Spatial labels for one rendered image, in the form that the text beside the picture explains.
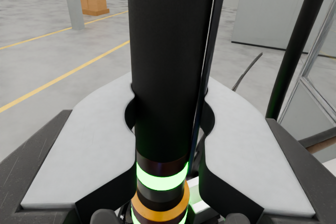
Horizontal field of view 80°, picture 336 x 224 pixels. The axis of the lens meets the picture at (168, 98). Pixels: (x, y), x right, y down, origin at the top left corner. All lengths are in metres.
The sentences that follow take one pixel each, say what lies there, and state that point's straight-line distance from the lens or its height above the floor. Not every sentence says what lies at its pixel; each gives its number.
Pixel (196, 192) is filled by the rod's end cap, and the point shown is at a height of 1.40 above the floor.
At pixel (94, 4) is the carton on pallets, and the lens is 8.21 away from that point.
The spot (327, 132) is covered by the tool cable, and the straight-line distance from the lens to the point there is 0.30.
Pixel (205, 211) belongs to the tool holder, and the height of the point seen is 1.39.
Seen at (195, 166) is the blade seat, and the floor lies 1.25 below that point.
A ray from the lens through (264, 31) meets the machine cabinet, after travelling 5.62.
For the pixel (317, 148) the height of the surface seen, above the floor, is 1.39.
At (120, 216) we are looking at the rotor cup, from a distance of 0.42.
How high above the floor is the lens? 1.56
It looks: 33 degrees down
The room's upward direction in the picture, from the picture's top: 4 degrees clockwise
